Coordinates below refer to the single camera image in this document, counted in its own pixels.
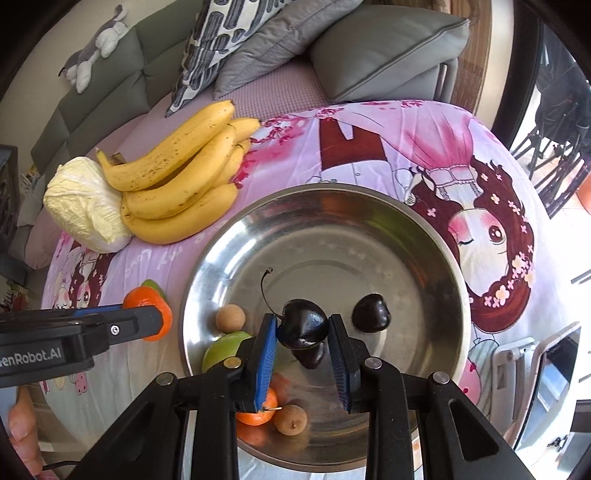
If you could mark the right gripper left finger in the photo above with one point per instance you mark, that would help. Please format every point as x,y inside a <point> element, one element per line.
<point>194,417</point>

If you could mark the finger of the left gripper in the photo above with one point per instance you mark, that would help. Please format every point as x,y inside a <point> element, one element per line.
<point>123,325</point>

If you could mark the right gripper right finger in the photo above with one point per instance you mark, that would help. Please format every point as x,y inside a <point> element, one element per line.
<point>457,441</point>

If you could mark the large green fruit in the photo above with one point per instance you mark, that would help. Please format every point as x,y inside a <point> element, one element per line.
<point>224,347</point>

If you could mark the brown longan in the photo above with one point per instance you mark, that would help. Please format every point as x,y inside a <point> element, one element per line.
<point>290,420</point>
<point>230,318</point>

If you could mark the orange tangerine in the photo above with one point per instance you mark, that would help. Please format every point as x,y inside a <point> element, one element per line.
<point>264,415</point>
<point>147,296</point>

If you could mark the dark cherry with stem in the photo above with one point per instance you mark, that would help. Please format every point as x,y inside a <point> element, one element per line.
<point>310,358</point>

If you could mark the left hand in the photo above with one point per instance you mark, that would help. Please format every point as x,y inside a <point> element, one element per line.
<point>23,435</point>

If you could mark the small green fruit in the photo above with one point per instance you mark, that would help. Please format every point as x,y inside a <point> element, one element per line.
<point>153,285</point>

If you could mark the lower yellow banana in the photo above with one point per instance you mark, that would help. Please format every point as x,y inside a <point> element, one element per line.
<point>202,214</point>

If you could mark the yellow banana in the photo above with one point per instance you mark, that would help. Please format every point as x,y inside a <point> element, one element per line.
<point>188,185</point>
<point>202,214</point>

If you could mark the napa cabbage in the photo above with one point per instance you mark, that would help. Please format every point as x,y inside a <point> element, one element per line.
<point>85,206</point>

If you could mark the middle yellow banana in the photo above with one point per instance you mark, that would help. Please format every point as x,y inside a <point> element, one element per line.
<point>188,185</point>

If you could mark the top spotted banana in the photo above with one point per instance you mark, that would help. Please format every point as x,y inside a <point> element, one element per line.
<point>171,153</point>

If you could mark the stainless steel bowl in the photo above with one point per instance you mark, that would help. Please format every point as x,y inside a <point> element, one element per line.
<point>332,245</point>

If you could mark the hidden back banana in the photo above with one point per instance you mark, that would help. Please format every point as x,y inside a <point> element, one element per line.
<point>244,128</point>

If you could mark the grey sofa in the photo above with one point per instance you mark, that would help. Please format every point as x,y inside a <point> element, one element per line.
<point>130,82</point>

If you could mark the grey plush toy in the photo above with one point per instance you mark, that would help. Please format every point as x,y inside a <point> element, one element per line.
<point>77,69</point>

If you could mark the cartoon printed tablecloth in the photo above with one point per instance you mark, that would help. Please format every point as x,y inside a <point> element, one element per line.
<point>437,158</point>

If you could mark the pink checked sofa cover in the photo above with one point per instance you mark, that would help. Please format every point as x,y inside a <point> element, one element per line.
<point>293,87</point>

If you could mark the black white patterned pillow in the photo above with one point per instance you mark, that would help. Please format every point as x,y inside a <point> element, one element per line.
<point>221,27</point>

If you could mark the large grey cushion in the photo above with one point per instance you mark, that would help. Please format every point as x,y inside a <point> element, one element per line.
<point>381,52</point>

